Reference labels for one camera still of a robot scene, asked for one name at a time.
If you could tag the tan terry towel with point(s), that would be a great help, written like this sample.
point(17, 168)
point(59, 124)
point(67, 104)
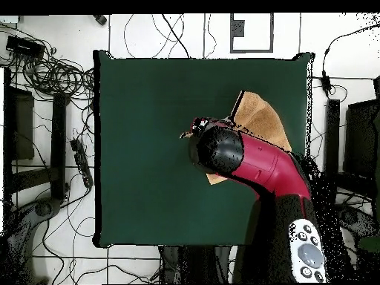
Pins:
point(258, 118)

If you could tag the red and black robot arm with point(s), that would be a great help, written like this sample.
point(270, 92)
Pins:
point(261, 166)

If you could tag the dark green table cloth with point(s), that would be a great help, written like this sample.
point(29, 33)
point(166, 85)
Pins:
point(142, 163)

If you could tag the black power strip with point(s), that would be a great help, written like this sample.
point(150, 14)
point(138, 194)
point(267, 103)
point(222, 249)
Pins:
point(81, 161)

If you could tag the black inline power adapter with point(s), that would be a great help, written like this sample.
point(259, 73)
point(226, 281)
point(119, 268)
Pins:
point(326, 83)

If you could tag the small black object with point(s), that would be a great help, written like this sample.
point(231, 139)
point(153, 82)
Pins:
point(101, 19)

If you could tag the grey chair base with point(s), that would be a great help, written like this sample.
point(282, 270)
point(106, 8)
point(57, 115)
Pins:
point(44, 209)
point(356, 219)

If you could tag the black rectangular box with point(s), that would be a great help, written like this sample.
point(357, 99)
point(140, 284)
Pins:
point(25, 47)

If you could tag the dark green object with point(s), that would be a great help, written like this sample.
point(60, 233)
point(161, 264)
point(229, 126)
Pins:
point(371, 243)

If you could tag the grey floor frame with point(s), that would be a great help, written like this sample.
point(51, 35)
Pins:
point(237, 28)

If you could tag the black stand frame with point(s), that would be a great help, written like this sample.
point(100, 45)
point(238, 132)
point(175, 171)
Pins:
point(332, 148)
point(58, 142)

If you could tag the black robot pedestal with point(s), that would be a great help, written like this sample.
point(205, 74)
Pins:
point(193, 264)

